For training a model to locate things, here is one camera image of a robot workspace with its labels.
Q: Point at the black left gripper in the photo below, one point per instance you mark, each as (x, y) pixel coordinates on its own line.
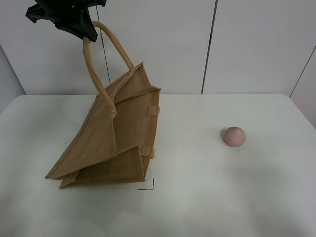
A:
(71, 16)

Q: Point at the brown linen tote bag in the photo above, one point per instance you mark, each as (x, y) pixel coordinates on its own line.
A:
(115, 144)

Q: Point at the pink peach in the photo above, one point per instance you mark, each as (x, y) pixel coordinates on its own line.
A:
(234, 136)

